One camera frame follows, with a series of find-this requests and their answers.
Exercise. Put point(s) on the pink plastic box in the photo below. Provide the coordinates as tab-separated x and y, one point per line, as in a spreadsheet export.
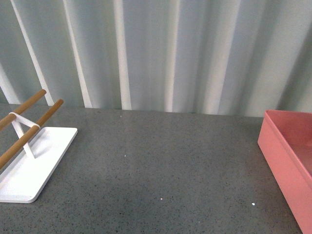
285	140

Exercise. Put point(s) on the white towel rack with wooden bars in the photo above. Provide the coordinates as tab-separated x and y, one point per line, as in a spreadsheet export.
29	163

